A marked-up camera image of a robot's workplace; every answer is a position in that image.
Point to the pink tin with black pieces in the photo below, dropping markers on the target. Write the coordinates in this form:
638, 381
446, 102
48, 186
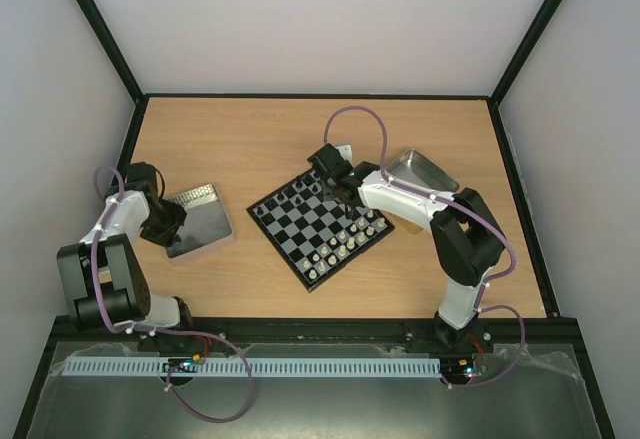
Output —
207, 226

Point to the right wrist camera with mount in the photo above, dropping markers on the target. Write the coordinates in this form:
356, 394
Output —
345, 151

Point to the light blue slotted cable duct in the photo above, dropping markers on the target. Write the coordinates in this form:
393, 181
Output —
257, 367

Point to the empty gold metal tin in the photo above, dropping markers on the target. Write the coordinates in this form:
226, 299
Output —
413, 167

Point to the black and silver chessboard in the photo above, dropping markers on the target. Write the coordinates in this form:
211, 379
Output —
299, 232

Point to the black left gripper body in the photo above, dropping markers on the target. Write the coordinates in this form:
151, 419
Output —
165, 222

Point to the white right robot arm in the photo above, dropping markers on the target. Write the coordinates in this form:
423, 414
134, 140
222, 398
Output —
466, 236

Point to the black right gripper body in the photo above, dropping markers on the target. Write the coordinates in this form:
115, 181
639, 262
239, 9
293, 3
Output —
340, 193

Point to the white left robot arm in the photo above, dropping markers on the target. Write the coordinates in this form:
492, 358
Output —
103, 282

